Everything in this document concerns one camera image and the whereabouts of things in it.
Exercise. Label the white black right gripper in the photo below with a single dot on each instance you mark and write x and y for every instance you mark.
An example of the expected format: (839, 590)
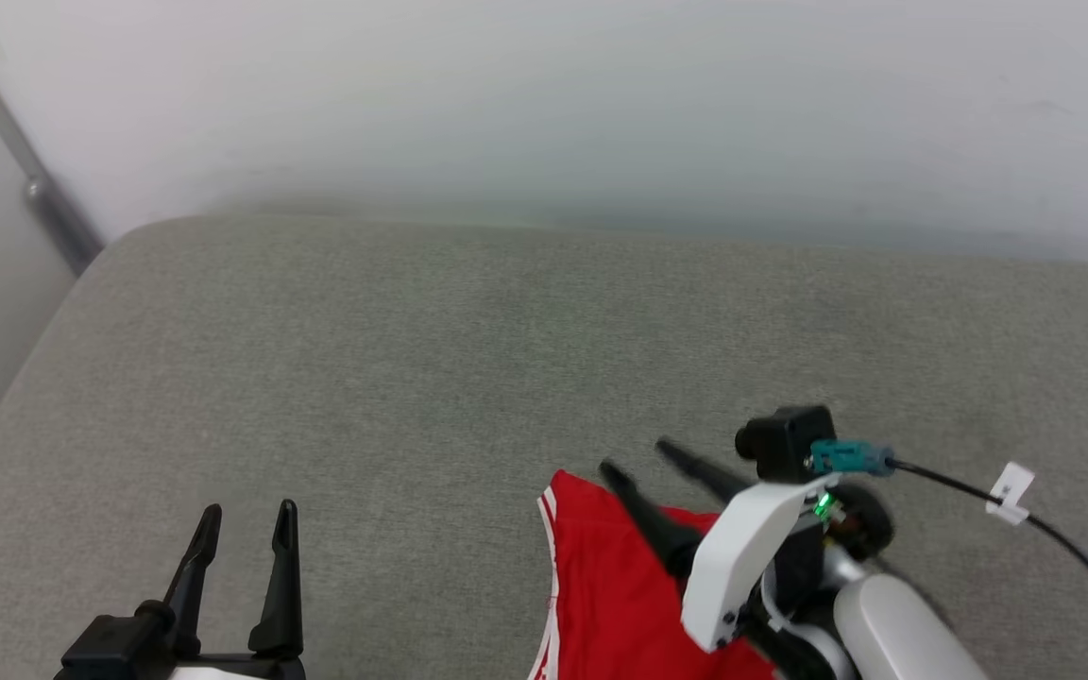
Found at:
(742, 557)

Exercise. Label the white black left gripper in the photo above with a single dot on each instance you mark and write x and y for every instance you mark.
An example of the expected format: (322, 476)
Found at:
(242, 669)

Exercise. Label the red and white basketball jersey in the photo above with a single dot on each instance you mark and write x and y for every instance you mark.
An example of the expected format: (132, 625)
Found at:
(610, 586)

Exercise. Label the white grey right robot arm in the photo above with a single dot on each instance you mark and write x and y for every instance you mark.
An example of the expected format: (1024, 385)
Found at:
(893, 623)

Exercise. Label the grey fabric sofa seat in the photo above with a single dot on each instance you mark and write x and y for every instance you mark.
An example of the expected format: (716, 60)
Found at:
(431, 378)

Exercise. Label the grey metal pole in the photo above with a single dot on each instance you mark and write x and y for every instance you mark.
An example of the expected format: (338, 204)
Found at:
(34, 184)

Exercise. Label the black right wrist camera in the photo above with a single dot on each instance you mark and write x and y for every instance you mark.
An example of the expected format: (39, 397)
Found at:
(785, 442)

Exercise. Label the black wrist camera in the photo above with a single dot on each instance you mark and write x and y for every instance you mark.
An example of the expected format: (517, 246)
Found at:
(114, 647)
(785, 442)

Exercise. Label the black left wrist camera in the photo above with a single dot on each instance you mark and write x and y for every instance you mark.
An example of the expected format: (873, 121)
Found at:
(114, 647)

